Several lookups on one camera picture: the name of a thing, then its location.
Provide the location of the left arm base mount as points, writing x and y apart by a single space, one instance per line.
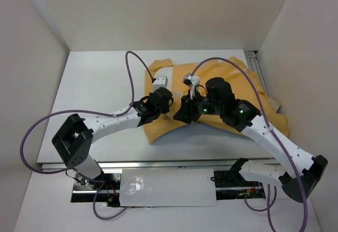
84 191

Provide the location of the aluminium side rail frame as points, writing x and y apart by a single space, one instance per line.
253 65

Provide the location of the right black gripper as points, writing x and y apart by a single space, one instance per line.
186 109

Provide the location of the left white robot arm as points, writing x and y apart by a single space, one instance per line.
76 135

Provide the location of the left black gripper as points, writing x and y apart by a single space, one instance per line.
166 109

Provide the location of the white pillow with yellow edge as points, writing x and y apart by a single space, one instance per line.
166 71

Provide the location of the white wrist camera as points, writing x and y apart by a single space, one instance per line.
159 82
192 81

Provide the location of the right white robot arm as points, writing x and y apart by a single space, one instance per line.
298 171

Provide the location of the orange pillowcase with blue back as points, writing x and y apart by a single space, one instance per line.
244 84

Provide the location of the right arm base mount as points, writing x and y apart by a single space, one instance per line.
227 188

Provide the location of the white cover plate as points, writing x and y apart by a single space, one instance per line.
167 188

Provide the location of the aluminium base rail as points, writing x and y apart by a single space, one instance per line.
162 164

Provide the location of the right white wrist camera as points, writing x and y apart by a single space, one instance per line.
192 81

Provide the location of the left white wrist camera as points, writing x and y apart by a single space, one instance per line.
159 82

